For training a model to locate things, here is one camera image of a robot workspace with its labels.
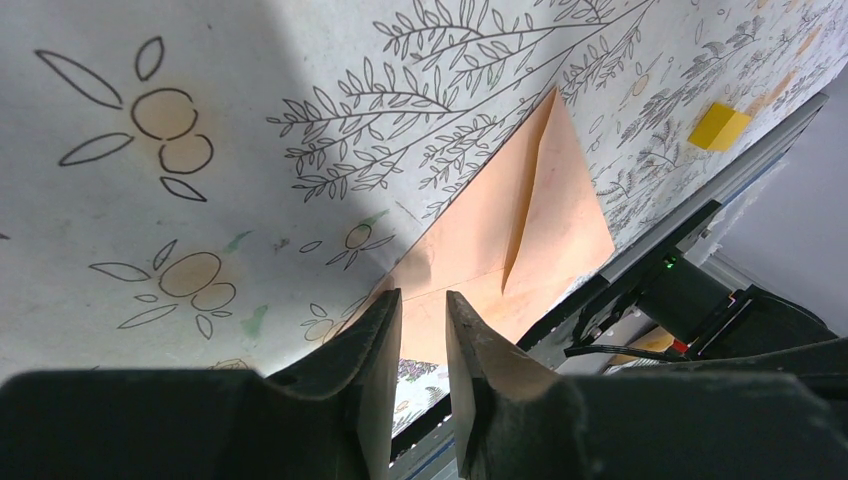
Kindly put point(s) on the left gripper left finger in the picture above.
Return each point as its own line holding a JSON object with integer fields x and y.
{"x": 326, "y": 416}

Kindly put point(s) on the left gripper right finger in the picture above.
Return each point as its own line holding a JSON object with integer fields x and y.
{"x": 780, "y": 415}

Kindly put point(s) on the tan paper envelope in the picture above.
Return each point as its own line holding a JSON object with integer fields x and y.
{"x": 511, "y": 243}

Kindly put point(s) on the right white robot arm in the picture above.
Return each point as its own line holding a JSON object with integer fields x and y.
{"x": 667, "y": 311}

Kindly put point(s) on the floral patterned table mat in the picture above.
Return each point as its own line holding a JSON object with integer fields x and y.
{"x": 226, "y": 184}

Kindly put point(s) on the yellow toy brick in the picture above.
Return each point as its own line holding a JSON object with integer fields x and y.
{"x": 719, "y": 128}

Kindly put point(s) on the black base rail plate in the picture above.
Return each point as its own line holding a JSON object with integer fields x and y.
{"x": 427, "y": 444}

